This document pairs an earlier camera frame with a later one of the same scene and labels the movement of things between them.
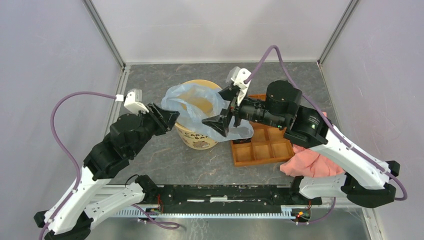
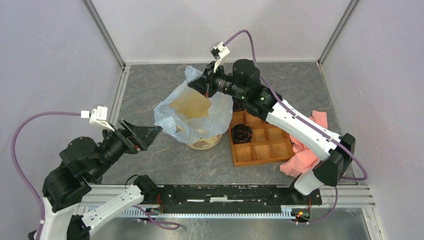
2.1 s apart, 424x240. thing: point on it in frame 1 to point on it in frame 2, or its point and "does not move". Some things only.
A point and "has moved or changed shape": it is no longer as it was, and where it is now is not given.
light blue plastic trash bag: x=196 y=103 has moved or changed shape
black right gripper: x=220 y=122 to x=204 y=85
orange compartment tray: x=267 y=144 does not move
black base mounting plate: x=228 y=198 does not move
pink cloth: x=310 y=163 does not move
